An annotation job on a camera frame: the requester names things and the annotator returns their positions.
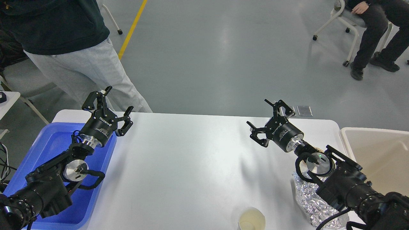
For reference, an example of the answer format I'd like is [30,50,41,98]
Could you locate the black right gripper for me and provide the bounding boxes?
[246,99,305,153]

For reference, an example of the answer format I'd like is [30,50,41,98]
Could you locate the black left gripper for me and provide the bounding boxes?
[79,86,134,148]

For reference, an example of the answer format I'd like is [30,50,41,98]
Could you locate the paper cup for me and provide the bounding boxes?
[238,207,266,230]

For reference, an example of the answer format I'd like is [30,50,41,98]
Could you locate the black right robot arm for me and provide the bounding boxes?
[247,100,409,230]

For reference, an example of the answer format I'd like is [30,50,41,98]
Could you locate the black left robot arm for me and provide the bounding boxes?
[1,86,133,230]

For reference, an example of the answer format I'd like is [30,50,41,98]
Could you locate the right metal floor plate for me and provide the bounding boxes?
[297,106,313,117]

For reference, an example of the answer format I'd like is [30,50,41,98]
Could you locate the standing person grey trousers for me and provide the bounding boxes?
[0,0,153,113]

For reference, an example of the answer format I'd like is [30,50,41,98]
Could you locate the blue plastic bin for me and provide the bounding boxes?
[1,122,117,230]

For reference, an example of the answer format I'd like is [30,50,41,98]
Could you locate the white chair leg with caster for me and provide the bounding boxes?
[100,4,123,35]

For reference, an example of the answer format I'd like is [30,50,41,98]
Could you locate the crumpled silver foil bag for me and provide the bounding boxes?
[292,171,339,228]

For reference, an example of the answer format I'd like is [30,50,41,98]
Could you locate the white side table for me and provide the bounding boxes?
[0,91,20,119]

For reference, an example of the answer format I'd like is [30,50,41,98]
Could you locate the beige plastic bin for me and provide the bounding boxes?
[339,127,409,196]

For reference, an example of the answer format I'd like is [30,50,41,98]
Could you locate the white rolling chair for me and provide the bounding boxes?
[313,0,393,67]

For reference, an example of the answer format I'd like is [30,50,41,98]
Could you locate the seated person in black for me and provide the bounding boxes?
[347,0,409,81]

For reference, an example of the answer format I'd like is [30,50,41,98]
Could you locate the cables at left edge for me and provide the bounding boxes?
[0,142,16,182]

